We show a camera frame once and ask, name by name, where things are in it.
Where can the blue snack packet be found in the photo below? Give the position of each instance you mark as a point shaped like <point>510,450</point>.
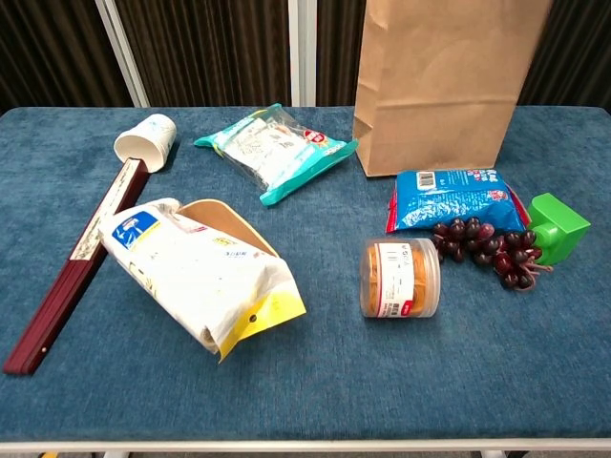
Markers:
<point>448,200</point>

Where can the purple plastic grape bunch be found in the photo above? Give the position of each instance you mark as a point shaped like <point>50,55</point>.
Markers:
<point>487,245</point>

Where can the brown paper bag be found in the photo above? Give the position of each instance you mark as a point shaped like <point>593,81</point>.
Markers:
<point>439,95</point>

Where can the green plastic block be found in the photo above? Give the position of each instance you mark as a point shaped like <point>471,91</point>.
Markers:
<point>563,224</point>

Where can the teal clear snack packet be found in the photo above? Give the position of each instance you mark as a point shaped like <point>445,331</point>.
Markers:
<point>277,152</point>

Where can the tan oval wooden box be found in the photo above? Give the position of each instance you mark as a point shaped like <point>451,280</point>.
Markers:
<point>215,214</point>

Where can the white yellow paper sack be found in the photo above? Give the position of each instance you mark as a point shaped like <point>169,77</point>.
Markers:
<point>200,276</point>

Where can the blue table cloth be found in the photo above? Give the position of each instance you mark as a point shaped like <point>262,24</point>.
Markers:
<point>334,381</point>

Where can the white paper cup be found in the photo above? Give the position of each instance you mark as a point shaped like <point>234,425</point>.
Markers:
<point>143,143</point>

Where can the dark corrugated divider panel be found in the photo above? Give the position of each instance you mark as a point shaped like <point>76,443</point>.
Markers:
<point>339,47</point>
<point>48,47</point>
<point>210,47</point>
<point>573,57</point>

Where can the dark red folding fan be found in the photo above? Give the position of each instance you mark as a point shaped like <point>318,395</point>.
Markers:
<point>48,324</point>

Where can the white divider frame post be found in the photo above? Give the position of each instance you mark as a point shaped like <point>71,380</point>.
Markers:
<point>124,57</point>
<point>301,52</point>

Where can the white table frame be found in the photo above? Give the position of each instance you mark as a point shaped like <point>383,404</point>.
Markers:
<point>305,446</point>

